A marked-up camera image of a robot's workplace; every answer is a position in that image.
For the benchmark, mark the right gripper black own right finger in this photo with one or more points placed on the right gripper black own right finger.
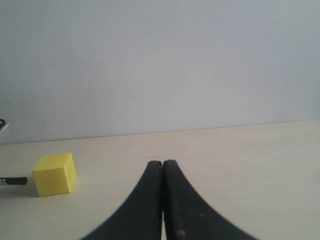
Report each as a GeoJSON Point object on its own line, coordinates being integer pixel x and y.
{"type": "Point", "coordinates": [187, 216]}

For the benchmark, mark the yellow foam cube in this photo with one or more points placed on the yellow foam cube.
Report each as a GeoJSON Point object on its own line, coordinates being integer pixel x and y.
{"type": "Point", "coordinates": [54, 174]}

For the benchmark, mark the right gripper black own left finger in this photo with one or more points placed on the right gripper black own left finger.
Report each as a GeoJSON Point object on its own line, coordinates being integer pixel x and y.
{"type": "Point", "coordinates": [140, 216]}

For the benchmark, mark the black and white marker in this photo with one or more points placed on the black and white marker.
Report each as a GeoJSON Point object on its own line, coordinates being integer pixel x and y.
{"type": "Point", "coordinates": [13, 181]}

